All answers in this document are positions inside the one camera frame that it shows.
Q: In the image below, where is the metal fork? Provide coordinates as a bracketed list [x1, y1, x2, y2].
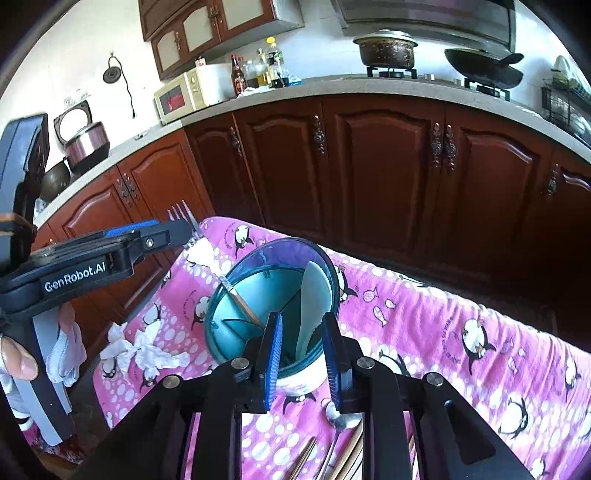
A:
[167, 200, 267, 330]

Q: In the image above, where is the pink penguin blanket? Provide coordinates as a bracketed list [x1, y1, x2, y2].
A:
[92, 215, 591, 480]

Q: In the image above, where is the black wall hook with cable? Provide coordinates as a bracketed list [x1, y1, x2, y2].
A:
[102, 52, 136, 119]

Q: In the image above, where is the crumpled white tissue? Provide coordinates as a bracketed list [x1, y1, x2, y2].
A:
[99, 320, 191, 382]

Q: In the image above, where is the steel range hood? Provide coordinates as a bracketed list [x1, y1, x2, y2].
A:
[330, 0, 517, 54]

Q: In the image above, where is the metal spoon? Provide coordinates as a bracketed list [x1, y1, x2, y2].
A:
[318, 399, 363, 480]

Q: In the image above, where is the person's left hand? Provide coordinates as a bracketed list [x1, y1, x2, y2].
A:
[0, 334, 40, 382]

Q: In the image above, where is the cream microwave oven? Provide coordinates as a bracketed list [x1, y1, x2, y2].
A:
[154, 64, 237, 125]

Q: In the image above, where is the floral white utensil holder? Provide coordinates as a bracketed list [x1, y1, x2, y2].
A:
[204, 237, 341, 398]

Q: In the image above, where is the brown bottle with red label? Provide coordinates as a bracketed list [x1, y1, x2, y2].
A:
[230, 54, 246, 97]

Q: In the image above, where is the rice cooker with open lid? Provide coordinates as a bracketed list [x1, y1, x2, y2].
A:
[54, 99, 112, 175]

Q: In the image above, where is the white rice paddle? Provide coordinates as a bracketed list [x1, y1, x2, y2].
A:
[294, 261, 334, 359]

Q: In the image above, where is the dark metal bowl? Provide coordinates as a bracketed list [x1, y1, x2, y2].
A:
[39, 159, 73, 204]

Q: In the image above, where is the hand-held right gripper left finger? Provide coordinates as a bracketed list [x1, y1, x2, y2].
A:
[74, 311, 284, 480]

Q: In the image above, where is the white cloth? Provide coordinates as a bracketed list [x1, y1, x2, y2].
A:
[46, 302, 88, 387]

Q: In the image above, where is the black wok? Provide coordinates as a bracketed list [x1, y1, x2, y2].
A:
[444, 47, 525, 90]

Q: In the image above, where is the dark cooking pot with lid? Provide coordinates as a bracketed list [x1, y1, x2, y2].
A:
[353, 29, 419, 70]

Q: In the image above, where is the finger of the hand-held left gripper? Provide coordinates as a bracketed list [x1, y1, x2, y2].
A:
[44, 220, 162, 257]
[121, 220, 195, 274]

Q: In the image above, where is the gas stove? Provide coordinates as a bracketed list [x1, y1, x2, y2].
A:
[367, 66, 511, 100]

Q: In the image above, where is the grey stone countertop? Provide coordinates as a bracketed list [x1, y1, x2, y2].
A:
[32, 74, 591, 232]

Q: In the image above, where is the oil bottle with yellow cap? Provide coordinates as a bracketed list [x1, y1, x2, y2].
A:
[264, 37, 284, 88]

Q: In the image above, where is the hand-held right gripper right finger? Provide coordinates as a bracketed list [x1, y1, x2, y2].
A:
[321, 313, 536, 480]

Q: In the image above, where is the wooden wall cabinet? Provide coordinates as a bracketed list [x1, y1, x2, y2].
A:
[139, 0, 305, 82]

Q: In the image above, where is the black dish rack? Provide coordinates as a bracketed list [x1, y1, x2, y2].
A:
[540, 55, 591, 149]

